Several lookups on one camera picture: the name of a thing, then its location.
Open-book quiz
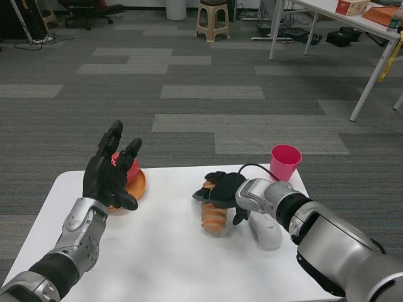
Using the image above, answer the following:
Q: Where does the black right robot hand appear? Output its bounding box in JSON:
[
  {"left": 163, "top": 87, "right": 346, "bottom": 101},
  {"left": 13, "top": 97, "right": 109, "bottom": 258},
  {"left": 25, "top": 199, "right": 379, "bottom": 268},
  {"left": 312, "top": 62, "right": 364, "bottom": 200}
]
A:
[{"left": 191, "top": 171, "right": 251, "bottom": 226}]

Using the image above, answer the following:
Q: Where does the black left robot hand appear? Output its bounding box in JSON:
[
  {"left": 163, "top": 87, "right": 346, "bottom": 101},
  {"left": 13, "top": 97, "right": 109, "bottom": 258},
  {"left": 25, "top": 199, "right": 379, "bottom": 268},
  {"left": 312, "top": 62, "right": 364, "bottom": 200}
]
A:
[{"left": 82, "top": 119, "right": 143, "bottom": 211}]

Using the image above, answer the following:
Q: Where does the long ridged bread loaf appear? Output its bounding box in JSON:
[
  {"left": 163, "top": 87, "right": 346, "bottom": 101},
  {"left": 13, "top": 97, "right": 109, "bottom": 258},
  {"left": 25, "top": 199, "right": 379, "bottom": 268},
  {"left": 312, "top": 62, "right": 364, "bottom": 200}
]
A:
[{"left": 200, "top": 179, "right": 228, "bottom": 237}]

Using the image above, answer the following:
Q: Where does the red apple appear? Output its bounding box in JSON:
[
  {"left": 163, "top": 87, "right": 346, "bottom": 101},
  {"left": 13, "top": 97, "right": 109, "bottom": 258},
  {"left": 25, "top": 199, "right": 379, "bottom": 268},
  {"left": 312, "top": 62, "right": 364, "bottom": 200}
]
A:
[{"left": 111, "top": 152, "right": 141, "bottom": 183}]

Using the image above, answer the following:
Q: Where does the orange plate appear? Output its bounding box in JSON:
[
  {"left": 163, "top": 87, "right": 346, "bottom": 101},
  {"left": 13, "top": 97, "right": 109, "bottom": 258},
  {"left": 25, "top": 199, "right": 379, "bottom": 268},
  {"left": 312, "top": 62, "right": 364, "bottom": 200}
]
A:
[{"left": 106, "top": 168, "right": 148, "bottom": 215}]

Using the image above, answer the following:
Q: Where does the white computer mouse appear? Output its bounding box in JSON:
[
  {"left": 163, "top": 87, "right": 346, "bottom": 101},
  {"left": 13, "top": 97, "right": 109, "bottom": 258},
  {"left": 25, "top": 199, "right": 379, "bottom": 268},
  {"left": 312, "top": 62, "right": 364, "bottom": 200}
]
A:
[{"left": 248, "top": 211, "right": 283, "bottom": 252}]

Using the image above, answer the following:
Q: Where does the pink plastic cup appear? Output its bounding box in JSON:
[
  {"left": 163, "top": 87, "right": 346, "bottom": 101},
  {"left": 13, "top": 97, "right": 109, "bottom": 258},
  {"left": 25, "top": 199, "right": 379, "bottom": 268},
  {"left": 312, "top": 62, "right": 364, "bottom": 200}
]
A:
[{"left": 270, "top": 144, "right": 303, "bottom": 182}]

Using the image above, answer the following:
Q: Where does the black office chair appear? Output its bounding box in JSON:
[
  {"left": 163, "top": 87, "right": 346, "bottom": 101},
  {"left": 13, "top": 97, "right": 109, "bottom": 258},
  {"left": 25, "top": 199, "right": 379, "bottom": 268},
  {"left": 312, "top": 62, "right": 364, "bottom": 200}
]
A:
[{"left": 58, "top": 0, "right": 124, "bottom": 31}]

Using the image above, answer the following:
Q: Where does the beige plastic stool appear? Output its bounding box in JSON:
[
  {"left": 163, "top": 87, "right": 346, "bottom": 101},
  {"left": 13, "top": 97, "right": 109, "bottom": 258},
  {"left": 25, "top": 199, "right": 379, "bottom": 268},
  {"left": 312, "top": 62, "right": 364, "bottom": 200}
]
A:
[{"left": 196, "top": 0, "right": 230, "bottom": 43}]

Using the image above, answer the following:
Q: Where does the small beige stool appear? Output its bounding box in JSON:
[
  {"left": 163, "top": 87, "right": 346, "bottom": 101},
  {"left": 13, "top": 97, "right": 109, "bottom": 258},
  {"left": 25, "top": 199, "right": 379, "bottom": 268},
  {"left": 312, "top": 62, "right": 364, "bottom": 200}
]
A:
[{"left": 40, "top": 0, "right": 57, "bottom": 31}]

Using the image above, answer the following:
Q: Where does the black cabinet under desk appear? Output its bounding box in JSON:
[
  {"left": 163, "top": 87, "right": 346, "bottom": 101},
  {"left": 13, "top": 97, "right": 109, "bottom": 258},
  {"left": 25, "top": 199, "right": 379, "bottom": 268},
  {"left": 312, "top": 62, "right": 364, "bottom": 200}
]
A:
[{"left": 0, "top": 0, "right": 28, "bottom": 41}]

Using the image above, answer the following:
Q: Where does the white plant pot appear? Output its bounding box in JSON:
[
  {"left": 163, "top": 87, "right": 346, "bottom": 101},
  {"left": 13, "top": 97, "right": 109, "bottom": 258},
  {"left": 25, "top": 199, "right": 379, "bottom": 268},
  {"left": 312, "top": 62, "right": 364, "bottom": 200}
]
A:
[{"left": 166, "top": 0, "right": 192, "bottom": 20}]

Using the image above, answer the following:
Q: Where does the black carrying case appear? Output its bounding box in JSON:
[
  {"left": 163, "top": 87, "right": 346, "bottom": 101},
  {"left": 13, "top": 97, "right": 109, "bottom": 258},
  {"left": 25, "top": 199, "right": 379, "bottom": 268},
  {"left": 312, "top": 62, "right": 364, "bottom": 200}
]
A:
[{"left": 326, "top": 26, "right": 363, "bottom": 48}]

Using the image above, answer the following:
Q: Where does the long white table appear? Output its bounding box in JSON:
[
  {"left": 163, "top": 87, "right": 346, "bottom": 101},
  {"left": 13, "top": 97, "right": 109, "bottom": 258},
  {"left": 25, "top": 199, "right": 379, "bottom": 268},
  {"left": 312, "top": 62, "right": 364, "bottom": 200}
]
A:
[{"left": 270, "top": 0, "right": 403, "bottom": 122}]

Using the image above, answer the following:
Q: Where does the red tissue box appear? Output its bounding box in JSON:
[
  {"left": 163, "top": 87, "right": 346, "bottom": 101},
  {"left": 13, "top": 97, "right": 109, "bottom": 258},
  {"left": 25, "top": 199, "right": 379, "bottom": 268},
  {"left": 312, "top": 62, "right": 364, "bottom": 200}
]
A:
[{"left": 334, "top": 0, "right": 372, "bottom": 16}]

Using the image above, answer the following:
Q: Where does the orange tray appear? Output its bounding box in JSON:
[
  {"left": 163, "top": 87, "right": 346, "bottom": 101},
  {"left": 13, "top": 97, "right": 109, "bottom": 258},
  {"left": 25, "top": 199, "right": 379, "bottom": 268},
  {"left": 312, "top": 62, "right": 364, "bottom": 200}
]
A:
[{"left": 361, "top": 4, "right": 399, "bottom": 26}]

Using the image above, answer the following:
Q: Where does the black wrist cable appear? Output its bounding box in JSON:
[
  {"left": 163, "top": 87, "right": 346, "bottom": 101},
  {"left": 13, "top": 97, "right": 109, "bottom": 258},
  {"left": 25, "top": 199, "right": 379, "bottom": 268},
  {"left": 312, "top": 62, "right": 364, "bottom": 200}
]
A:
[{"left": 237, "top": 163, "right": 387, "bottom": 255}]

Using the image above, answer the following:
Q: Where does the black bag with cables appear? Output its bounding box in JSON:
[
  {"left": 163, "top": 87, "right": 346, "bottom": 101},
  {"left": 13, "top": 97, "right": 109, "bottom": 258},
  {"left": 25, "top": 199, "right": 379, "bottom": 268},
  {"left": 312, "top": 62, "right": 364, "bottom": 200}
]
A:
[{"left": 276, "top": 27, "right": 324, "bottom": 45}]

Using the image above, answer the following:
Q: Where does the yellow hanging strap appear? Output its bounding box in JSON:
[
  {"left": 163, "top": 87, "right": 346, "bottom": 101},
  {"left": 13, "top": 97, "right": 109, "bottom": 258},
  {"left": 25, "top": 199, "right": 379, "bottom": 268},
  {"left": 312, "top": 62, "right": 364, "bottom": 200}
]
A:
[{"left": 377, "top": 40, "right": 403, "bottom": 82}]

